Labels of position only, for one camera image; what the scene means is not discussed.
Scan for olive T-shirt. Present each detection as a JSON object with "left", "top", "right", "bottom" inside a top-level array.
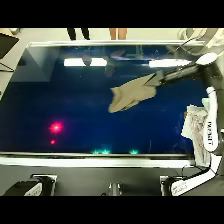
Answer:
[{"left": 107, "top": 73, "right": 158, "bottom": 114}]

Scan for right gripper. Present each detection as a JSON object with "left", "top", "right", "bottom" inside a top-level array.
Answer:
[{"left": 145, "top": 70, "right": 166, "bottom": 88}]

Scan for pale green garment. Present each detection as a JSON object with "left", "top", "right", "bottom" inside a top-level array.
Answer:
[{"left": 201, "top": 97, "right": 212, "bottom": 112}]

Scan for person's legs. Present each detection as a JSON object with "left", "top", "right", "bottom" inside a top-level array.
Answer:
[
  {"left": 108, "top": 27, "right": 129, "bottom": 41},
  {"left": 66, "top": 27, "right": 91, "bottom": 41}
]

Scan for beige garment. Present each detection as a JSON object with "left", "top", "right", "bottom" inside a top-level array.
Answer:
[{"left": 181, "top": 104, "right": 210, "bottom": 167}]

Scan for silver frame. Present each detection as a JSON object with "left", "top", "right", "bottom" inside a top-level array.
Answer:
[{"left": 0, "top": 39, "right": 208, "bottom": 197}]

